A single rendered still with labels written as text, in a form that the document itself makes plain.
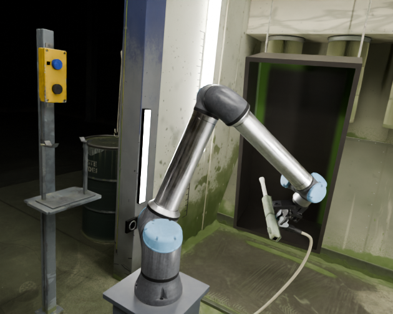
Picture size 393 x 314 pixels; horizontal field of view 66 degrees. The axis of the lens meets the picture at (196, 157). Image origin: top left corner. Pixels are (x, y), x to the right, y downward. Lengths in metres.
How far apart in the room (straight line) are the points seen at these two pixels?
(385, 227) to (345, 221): 0.30
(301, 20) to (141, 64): 1.63
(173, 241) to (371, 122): 2.55
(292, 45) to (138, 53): 1.64
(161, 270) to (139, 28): 1.37
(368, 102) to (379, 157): 0.53
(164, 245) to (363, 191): 2.32
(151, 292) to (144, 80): 1.22
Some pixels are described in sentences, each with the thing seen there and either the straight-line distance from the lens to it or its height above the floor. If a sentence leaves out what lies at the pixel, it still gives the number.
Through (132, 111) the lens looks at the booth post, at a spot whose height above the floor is 1.25.
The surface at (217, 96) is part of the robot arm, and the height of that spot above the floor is 1.41.
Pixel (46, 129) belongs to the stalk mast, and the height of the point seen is 1.15.
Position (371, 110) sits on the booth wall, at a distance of 3.31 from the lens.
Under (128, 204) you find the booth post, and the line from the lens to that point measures 2.12.
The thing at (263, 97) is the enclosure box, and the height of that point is 1.41.
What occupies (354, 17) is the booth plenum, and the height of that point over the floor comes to 2.10.
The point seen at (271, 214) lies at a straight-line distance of 1.73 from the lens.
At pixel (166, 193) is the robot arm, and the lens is 1.27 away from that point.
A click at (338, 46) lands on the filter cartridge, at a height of 1.89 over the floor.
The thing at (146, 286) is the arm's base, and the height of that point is 0.70.
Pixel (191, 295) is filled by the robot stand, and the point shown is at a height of 0.64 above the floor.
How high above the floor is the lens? 1.45
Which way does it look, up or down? 13 degrees down
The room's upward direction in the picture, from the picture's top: 6 degrees clockwise
